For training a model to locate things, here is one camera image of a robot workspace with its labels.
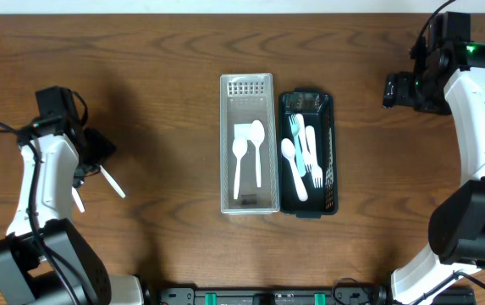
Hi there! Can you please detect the white plastic spoon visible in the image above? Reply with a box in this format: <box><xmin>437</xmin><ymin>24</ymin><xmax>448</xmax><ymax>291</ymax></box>
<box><xmin>232</xmin><ymin>136</ymin><xmax>247</xmax><ymax>200</ymax></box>
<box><xmin>250</xmin><ymin>120</ymin><xmax>265</xmax><ymax>188</ymax></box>
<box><xmin>281</xmin><ymin>138</ymin><xmax>308</xmax><ymax>202</ymax></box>
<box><xmin>99</xmin><ymin>165</ymin><xmax>126</xmax><ymax>198</ymax></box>

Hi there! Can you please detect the white plastic utensil handle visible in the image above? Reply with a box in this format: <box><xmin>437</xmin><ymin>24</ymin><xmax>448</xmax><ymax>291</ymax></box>
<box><xmin>72</xmin><ymin>187</ymin><xmax>85</xmax><ymax>213</ymax></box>

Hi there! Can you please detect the white plastic fork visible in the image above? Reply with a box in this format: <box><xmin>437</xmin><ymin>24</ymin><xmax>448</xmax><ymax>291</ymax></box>
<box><xmin>289</xmin><ymin>114</ymin><xmax>306</xmax><ymax>177</ymax></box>
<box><xmin>295</xmin><ymin>114</ymin><xmax>311</xmax><ymax>172</ymax></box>
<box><xmin>306</xmin><ymin>125</ymin><xmax>323</xmax><ymax>189</ymax></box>

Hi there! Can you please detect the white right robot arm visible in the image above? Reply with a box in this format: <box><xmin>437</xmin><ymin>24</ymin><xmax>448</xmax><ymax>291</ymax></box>
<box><xmin>374</xmin><ymin>11</ymin><xmax>485</xmax><ymax>304</ymax></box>

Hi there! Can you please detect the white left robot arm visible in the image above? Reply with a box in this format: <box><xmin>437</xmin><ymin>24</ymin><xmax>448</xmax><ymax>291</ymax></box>
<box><xmin>0</xmin><ymin>86</ymin><xmax>151</xmax><ymax>304</ymax></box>

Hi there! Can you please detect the dark green plastic basket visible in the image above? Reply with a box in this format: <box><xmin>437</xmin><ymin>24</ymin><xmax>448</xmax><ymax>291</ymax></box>
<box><xmin>278</xmin><ymin>88</ymin><xmax>339</xmax><ymax>219</ymax></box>

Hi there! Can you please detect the clear plastic basket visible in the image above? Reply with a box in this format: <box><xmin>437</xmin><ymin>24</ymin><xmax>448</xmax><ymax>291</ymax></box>
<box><xmin>220</xmin><ymin>73</ymin><xmax>279</xmax><ymax>214</ymax></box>

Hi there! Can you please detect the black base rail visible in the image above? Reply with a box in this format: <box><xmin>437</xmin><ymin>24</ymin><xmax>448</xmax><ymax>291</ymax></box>
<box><xmin>157</xmin><ymin>277</ymin><xmax>477</xmax><ymax>305</ymax></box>

